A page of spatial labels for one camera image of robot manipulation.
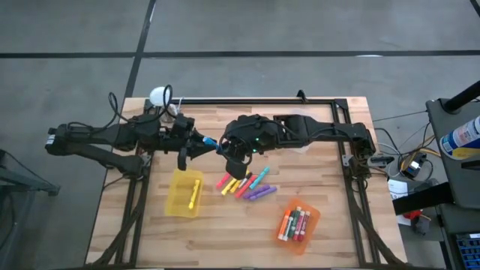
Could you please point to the black backlit keyboard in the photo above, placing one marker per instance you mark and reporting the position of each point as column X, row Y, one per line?
column 469, row 251

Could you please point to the black side cart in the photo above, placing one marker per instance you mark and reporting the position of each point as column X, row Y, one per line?
column 465, row 180

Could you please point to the green Expo marker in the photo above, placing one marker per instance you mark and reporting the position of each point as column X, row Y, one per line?
column 289, row 228
column 295, row 219

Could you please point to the yellow translucent plastic bin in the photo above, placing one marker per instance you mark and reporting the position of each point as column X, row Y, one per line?
column 176, row 202

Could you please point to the pink Expo marker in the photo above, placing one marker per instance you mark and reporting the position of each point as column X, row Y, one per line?
column 300, row 228

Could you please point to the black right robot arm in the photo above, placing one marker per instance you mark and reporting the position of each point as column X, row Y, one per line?
column 330, row 129

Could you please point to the black cap thin marker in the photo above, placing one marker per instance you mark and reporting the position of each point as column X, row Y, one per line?
column 245, row 180

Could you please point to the dark metal stand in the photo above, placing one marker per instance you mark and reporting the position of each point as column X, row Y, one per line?
column 18, row 195

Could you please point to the black aluminium table frame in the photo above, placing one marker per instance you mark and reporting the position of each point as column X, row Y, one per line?
column 262, row 101

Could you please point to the white blue wipes canister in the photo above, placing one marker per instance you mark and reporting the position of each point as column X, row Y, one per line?
column 461, row 138

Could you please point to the black clamp bracket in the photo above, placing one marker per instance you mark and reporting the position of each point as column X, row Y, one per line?
column 301, row 95

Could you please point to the white bulb table lamp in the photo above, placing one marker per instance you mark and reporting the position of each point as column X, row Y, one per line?
column 157, row 95

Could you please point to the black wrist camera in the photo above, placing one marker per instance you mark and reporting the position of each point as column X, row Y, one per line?
column 240, row 125
column 183, row 125

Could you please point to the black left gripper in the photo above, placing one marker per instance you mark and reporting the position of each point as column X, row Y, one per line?
column 183, row 146

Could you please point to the silver metal bracket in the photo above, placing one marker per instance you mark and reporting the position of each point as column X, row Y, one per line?
column 348, row 161

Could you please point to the orange translucent plastic bin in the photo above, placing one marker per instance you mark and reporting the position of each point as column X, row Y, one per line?
column 296, row 247

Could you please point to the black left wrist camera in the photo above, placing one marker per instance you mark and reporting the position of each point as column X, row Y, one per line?
column 183, row 125

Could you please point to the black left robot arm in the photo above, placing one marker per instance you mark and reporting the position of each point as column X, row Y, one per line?
column 93, row 137

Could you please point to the clear plastic bin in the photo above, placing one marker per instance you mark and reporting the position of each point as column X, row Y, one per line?
column 304, row 111

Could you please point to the purple highlighter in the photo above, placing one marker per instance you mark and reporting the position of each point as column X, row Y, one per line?
column 256, row 191
column 263, row 194

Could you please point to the black pole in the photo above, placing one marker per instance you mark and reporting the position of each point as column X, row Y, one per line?
column 465, row 97

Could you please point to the light blue highlighter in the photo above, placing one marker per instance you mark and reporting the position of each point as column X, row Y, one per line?
column 210, row 141

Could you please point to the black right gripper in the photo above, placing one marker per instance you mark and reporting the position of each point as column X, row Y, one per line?
column 240, row 157

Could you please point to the teal highlighter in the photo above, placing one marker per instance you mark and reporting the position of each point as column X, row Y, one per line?
column 259, row 178

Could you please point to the white paper sheet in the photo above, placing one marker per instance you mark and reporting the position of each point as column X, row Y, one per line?
column 397, row 189

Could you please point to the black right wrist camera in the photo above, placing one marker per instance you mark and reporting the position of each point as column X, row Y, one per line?
column 240, row 125

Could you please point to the golden yellow highlighter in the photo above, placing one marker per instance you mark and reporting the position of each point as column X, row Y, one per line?
column 236, row 186

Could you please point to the red tool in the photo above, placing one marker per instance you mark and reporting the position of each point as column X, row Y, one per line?
column 413, row 215

